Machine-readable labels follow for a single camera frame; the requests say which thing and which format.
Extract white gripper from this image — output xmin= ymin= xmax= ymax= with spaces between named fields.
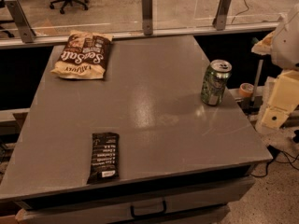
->
xmin=251 ymin=32 xmax=299 ymax=129

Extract black rxbar chocolate bar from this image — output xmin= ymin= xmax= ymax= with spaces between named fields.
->
xmin=87 ymin=133 xmax=120 ymax=184

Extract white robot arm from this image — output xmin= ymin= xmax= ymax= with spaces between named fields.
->
xmin=251 ymin=4 xmax=299 ymax=129

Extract green soda can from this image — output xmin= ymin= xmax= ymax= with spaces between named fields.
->
xmin=201 ymin=60 xmax=232 ymax=105

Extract sea salt chip bag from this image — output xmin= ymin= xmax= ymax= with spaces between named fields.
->
xmin=51 ymin=30 xmax=113 ymax=80

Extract glass barrier panel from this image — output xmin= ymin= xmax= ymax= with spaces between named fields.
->
xmin=0 ymin=0 xmax=299 ymax=41

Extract green handled pole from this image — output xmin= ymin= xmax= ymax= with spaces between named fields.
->
xmin=250 ymin=36 xmax=264 ymax=102

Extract black floor cables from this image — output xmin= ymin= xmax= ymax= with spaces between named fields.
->
xmin=250 ymin=145 xmax=299 ymax=179

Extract right metal glass bracket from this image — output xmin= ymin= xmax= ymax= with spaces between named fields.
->
xmin=212 ymin=0 xmax=232 ymax=31

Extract metal glass bracket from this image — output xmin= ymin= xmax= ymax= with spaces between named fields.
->
xmin=142 ymin=0 xmax=153 ymax=35
xmin=5 ymin=0 xmax=36 ymax=43
xmin=212 ymin=0 xmax=232 ymax=31

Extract grey drawer with black handle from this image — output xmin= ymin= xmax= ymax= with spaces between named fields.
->
xmin=16 ymin=176 xmax=254 ymax=224

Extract middle metal glass bracket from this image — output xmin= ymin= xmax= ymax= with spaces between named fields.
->
xmin=142 ymin=0 xmax=153 ymax=35

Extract left metal glass bracket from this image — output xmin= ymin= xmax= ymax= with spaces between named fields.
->
xmin=5 ymin=0 xmax=36 ymax=43

